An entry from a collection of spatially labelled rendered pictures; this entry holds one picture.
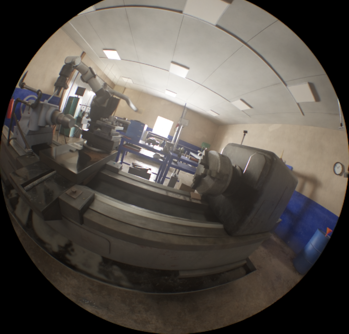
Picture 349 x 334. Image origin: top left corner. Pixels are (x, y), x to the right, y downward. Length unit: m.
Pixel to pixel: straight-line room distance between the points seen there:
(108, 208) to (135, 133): 2.14
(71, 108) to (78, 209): 4.48
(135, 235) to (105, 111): 1.17
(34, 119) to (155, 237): 0.95
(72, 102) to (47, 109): 3.89
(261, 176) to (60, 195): 0.82
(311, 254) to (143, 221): 3.14
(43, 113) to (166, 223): 0.97
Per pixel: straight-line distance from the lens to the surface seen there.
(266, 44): 2.56
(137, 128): 2.52
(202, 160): 0.64
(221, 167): 0.55
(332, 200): 3.83
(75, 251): 0.88
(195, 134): 7.99
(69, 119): 0.75
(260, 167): 0.57
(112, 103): 1.32
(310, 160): 4.08
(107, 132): 0.86
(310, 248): 3.19
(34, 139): 1.05
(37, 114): 0.91
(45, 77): 4.81
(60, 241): 0.94
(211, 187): 0.55
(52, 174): 0.64
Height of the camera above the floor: 1.19
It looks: 10 degrees down
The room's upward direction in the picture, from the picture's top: 22 degrees clockwise
